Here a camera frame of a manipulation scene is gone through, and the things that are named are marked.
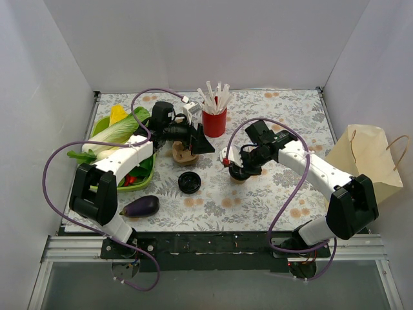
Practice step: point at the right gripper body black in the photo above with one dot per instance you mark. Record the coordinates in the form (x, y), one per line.
(241, 169)

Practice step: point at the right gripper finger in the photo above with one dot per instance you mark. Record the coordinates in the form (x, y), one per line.
(234, 157)
(254, 170)

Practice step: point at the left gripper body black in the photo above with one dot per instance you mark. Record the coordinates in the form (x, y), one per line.
(195, 139)

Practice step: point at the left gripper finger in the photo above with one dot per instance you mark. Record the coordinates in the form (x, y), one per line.
(194, 148)
(201, 138)

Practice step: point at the brown cardboard cup carrier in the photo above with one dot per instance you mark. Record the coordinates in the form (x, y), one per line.
(182, 156)

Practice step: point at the black plastic cup lid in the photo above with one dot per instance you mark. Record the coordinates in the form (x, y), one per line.
(237, 172)

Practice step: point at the brown paper coffee cup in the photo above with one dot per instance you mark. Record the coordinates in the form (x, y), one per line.
(236, 181)

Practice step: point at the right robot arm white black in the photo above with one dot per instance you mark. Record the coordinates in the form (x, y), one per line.
(351, 199)

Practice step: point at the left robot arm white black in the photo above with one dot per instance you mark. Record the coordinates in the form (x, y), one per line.
(94, 192)

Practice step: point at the floral table mat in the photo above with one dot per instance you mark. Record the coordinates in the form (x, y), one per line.
(220, 204)

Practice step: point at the red cup holder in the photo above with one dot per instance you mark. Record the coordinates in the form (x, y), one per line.
(214, 125)

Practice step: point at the spare black cup lid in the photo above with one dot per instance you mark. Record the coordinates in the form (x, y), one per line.
(189, 182)

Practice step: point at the green plastic basket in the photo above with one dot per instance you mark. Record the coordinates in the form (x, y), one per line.
(142, 182)

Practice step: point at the green leafy vegetables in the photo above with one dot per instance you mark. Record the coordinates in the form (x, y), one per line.
(122, 129)

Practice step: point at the red chili pepper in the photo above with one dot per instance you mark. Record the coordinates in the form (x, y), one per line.
(129, 180)

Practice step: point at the purple eggplant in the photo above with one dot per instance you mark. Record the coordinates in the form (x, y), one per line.
(141, 208)

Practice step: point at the white radish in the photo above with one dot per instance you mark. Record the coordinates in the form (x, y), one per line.
(94, 149)

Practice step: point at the brown paper bag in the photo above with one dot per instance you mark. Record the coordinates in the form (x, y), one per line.
(364, 149)

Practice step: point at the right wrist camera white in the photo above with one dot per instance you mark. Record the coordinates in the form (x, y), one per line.
(223, 155)

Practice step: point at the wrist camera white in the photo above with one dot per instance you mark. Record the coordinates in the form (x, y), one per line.
(190, 109)
(223, 155)

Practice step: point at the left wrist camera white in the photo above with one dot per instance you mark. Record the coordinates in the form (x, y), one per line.
(190, 109)

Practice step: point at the aluminium frame rail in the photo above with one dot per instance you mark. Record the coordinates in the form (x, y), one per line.
(88, 248)

